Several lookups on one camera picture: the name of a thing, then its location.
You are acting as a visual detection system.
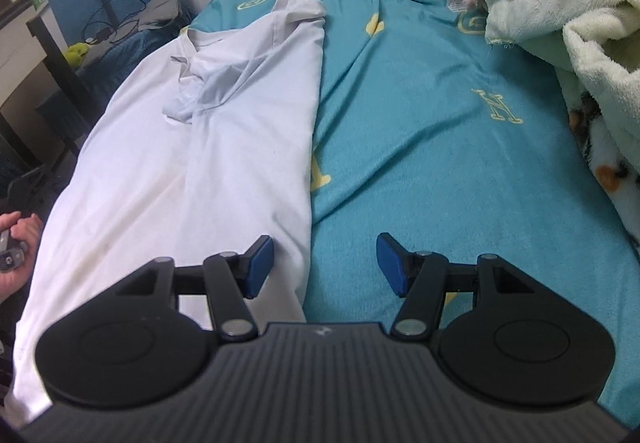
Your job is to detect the black charger cable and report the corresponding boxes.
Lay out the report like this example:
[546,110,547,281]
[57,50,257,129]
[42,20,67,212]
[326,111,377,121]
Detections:
[82,0,147,46]

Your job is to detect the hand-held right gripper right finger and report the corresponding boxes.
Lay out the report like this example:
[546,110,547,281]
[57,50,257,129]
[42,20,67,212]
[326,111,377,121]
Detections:
[376,233,536,341]

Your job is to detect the grey cloth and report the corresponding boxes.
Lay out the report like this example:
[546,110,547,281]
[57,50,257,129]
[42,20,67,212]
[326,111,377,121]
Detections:
[134,0,182,32]

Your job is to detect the person's left hand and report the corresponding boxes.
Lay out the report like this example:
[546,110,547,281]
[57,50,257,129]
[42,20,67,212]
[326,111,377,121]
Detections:
[0,212,45,296]

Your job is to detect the teal printed bed sheet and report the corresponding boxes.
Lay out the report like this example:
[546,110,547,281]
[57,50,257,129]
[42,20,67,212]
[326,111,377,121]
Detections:
[190,0,640,414]

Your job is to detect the white t-shirt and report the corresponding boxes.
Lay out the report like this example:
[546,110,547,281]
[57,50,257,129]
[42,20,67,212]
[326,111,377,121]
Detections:
[5,0,328,429]

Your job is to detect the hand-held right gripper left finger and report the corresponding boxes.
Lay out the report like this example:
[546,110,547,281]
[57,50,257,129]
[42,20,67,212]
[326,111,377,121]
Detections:
[115,235,275,341]

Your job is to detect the yellow-green toy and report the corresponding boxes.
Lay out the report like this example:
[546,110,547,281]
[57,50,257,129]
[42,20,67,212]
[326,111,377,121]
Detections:
[66,43,89,70]

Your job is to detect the white table with black legs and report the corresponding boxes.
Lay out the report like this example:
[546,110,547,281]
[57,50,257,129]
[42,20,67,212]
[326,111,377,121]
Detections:
[0,0,101,161]

